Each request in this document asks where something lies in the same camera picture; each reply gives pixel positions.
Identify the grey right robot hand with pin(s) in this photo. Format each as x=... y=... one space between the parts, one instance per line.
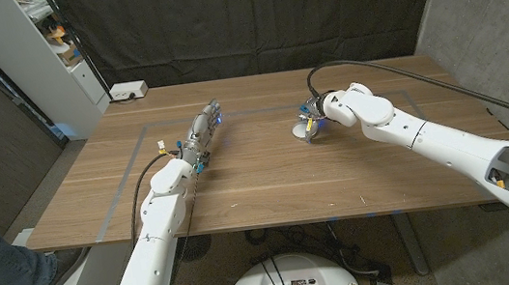
x=315 y=111

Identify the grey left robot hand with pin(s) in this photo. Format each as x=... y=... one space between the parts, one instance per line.
x=203 y=131

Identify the white round jar lid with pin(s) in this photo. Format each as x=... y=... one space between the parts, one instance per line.
x=298 y=130

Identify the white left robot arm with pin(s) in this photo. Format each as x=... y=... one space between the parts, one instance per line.
x=166 y=212

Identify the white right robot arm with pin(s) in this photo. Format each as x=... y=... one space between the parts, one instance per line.
x=454 y=142

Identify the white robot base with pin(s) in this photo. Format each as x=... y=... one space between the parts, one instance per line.
x=291 y=279

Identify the grey tape outline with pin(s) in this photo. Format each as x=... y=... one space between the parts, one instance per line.
x=255 y=111

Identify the white power strip box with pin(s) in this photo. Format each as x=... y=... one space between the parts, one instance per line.
x=128 y=90

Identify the black round ribbed disc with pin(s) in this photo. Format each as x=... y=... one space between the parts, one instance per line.
x=198 y=247

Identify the black curtain backdrop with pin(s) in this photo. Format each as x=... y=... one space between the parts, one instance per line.
x=244 y=17

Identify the grey table leg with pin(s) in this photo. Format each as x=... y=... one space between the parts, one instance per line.
x=173 y=269
x=410 y=240

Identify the cardboard box on shelf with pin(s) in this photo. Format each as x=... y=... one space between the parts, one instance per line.
x=70 y=54

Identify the black backdrop stand pole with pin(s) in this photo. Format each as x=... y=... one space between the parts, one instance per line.
x=77 y=42

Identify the orange yellow toy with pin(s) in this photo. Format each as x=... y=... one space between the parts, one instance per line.
x=57 y=34

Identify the white shelf cabinet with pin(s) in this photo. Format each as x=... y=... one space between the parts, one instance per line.
x=20 y=59

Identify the dark grey shoe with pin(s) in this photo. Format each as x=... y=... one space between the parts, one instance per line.
x=63 y=270

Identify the clear plastic bag pile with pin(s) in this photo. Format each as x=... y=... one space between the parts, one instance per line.
x=36 y=6

